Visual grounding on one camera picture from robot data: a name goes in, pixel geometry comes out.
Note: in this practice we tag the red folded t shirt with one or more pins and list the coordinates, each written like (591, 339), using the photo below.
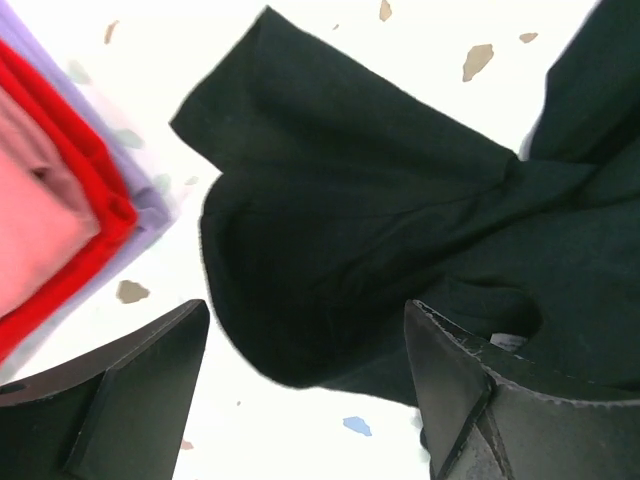
(87, 180)

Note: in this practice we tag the lavender folded t shirt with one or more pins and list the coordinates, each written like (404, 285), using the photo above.
(145, 175)

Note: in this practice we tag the black t shirt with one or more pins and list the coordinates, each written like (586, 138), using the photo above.
(340, 197)

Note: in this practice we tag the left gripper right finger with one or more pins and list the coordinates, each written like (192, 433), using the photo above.
(490, 414)

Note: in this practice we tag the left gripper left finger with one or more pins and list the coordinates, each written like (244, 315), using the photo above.
(115, 413)

